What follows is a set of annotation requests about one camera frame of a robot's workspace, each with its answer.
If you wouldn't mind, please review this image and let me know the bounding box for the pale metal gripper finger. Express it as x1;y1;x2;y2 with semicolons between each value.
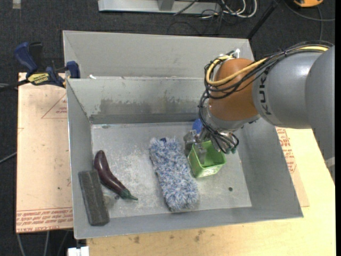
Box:
195;141;208;167
183;129;199;157

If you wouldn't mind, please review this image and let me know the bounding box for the green square plastic cup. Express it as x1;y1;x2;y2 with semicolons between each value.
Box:
187;140;228;179

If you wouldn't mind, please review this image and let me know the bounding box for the blue and white fluffy cloth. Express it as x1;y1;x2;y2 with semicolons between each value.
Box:
148;137;200;213

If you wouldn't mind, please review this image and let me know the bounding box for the grey metal bin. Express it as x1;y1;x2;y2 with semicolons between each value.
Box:
62;30;304;240

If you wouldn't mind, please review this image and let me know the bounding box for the purple toy eggplant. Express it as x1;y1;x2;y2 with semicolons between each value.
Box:
93;150;139;201

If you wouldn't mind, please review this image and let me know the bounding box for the dark green flat block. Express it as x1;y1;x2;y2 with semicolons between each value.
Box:
77;170;111;227

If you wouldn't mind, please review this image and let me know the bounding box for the brown cardboard board, red print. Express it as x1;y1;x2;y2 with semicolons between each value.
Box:
15;72;310;234

